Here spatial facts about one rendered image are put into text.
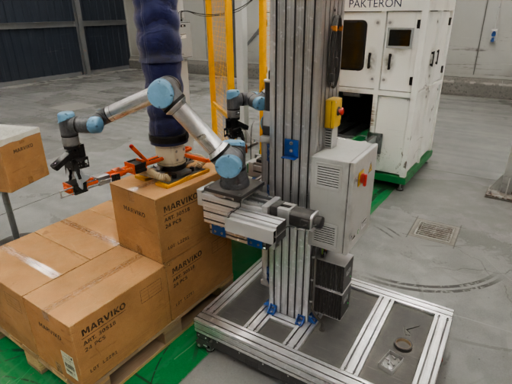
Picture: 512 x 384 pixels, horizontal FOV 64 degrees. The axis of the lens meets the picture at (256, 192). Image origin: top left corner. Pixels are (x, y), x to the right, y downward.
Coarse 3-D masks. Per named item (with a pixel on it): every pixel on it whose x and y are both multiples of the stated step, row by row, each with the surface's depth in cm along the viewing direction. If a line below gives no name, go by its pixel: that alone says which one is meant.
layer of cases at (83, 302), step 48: (48, 240) 257; (96, 240) 256; (0, 288) 220; (48, 288) 212; (96, 288) 212; (144, 288) 221; (192, 288) 256; (48, 336) 204; (96, 336) 200; (144, 336) 229
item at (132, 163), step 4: (132, 160) 227; (136, 160) 228; (140, 160) 226; (144, 160) 224; (124, 164) 223; (128, 164) 221; (132, 164) 219; (136, 164) 222; (140, 164) 221; (144, 164) 223; (136, 168) 221; (140, 168) 223; (144, 168) 224; (128, 172) 224; (132, 172) 221; (136, 172) 220; (140, 172) 222
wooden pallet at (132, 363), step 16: (224, 288) 286; (208, 304) 280; (176, 320) 249; (192, 320) 265; (0, 336) 254; (160, 336) 246; (176, 336) 253; (32, 352) 226; (144, 352) 241; (48, 368) 219; (128, 368) 230
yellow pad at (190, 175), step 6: (192, 168) 245; (198, 168) 250; (204, 168) 250; (174, 174) 235; (186, 174) 241; (192, 174) 242; (198, 174) 245; (174, 180) 233; (180, 180) 235; (186, 180) 238; (162, 186) 229; (168, 186) 228
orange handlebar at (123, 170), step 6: (186, 150) 248; (156, 156) 237; (186, 156) 240; (192, 156) 236; (198, 156) 235; (150, 162) 228; (114, 168) 217; (120, 168) 217; (126, 168) 218; (132, 168) 220; (120, 174) 215; (90, 180) 206
